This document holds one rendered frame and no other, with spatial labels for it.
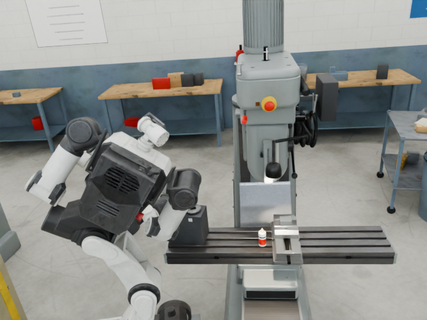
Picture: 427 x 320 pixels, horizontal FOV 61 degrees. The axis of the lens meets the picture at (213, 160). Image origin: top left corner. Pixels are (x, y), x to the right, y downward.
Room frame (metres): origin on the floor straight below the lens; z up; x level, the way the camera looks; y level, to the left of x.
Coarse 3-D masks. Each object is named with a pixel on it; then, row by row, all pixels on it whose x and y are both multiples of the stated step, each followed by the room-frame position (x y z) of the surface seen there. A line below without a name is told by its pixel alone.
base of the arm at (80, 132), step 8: (72, 120) 1.20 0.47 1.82; (80, 120) 1.20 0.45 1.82; (72, 128) 1.19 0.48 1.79; (80, 128) 1.19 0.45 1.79; (88, 128) 1.20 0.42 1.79; (72, 136) 1.18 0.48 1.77; (80, 136) 1.18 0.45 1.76; (88, 136) 1.19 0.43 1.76; (96, 136) 1.20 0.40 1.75; (72, 144) 1.18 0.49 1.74; (80, 144) 1.18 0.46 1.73; (88, 144) 1.19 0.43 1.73; (96, 144) 1.20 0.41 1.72
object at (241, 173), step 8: (232, 104) 2.20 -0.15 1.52; (240, 128) 2.00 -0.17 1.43; (240, 136) 2.00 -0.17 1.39; (240, 144) 2.00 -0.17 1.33; (240, 152) 2.00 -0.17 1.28; (240, 160) 2.00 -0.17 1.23; (288, 160) 1.96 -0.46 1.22; (240, 168) 2.00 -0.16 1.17; (288, 168) 1.96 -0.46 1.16; (240, 176) 2.00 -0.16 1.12; (248, 176) 1.99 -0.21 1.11; (288, 176) 1.96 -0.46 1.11; (240, 280) 2.02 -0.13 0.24
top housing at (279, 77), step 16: (256, 64) 1.54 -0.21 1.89; (272, 64) 1.51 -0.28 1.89; (288, 64) 1.49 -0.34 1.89; (240, 80) 1.43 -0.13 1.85; (256, 80) 1.41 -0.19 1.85; (272, 80) 1.40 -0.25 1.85; (288, 80) 1.39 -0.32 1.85; (240, 96) 1.43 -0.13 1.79; (256, 96) 1.40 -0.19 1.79; (272, 96) 1.40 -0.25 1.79; (288, 96) 1.39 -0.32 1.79
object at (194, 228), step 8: (192, 208) 1.70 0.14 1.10; (200, 208) 1.67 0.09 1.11; (184, 216) 1.63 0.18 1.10; (192, 216) 1.62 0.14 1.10; (200, 216) 1.62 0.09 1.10; (184, 224) 1.63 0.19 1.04; (192, 224) 1.62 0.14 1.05; (200, 224) 1.61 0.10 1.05; (184, 232) 1.64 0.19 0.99; (192, 232) 1.62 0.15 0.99; (200, 232) 1.61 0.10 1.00; (208, 232) 1.71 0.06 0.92; (168, 240) 1.66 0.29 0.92; (176, 240) 1.65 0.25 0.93; (184, 240) 1.64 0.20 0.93; (192, 240) 1.62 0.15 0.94; (200, 240) 1.61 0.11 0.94
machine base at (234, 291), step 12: (228, 264) 2.32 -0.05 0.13; (228, 276) 2.16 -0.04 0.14; (228, 288) 2.02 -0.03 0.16; (240, 288) 1.97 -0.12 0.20; (300, 288) 1.93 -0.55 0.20; (228, 300) 1.89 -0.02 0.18; (240, 300) 1.86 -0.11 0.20; (300, 300) 1.82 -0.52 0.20; (228, 312) 1.77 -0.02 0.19; (240, 312) 1.76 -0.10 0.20
